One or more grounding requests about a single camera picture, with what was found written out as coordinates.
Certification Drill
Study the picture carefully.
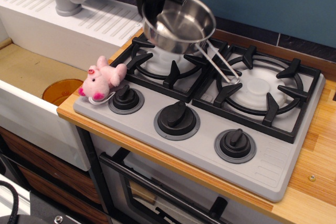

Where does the grey toy stove top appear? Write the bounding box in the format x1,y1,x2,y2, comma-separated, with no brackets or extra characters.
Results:
72,20,327,203

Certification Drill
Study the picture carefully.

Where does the orange plastic bowl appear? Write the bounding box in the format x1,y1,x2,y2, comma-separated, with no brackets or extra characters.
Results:
42,79,83,106

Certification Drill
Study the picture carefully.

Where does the black stove knob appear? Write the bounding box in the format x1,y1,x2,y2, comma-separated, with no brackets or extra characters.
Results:
154,101,201,141
108,85,144,115
214,129,257,164

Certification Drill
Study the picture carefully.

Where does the black right stove knob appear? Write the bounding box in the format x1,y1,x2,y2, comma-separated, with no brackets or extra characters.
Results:
214,129,257,164

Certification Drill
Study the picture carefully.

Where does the black left burner grate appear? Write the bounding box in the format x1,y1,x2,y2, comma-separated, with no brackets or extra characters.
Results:
111,35,223,103

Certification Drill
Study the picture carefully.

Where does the black burner grate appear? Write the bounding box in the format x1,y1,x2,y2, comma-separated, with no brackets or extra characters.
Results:
111,35,223,103
192,41,325,144

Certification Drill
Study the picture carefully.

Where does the toy oven door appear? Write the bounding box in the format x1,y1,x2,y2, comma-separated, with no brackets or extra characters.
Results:
98,140,279,224

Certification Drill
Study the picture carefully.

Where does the wooden drawer unit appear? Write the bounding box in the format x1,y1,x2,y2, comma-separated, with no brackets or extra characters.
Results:
1,128,111,223

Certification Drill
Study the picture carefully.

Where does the black right burner grate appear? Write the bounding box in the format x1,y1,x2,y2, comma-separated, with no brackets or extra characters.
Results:
192,41,325,144

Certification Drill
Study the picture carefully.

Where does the black middle stove knob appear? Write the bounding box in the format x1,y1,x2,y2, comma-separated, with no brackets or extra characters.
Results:
154,101,201,141

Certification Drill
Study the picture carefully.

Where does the pink stuffed pig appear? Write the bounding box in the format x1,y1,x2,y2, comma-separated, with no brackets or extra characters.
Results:
78,56,127,101

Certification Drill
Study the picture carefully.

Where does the black oven door handle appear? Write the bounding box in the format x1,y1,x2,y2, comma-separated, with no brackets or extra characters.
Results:
99,150,226,223

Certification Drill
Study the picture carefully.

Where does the stainless steel pan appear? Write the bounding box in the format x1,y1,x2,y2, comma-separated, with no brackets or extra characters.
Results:
142,0,239,84

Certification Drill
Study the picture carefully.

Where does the black braided cable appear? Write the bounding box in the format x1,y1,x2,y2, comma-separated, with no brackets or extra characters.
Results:
0,180,20,224

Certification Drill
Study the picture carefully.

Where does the white toy sink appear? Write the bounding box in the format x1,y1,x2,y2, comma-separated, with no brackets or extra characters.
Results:
1,0,142,171

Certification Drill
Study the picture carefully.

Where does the black left stove knob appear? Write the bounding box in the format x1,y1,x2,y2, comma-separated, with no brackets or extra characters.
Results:
108,85,144,115

